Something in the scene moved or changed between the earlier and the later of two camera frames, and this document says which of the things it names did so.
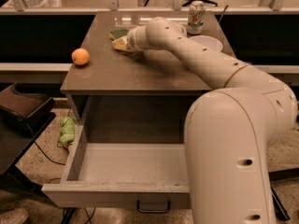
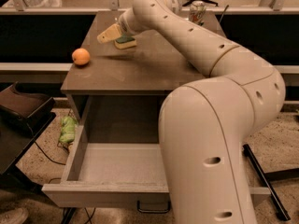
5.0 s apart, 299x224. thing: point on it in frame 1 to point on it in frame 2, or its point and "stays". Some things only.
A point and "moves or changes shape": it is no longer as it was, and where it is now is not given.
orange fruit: [80, 56] stays
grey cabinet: [130, 98] stays
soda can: [196, 17] stays
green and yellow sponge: [114, 35] moves or changes shape
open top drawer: [121, 175] stays
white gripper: [132, 41] to [123, 24]
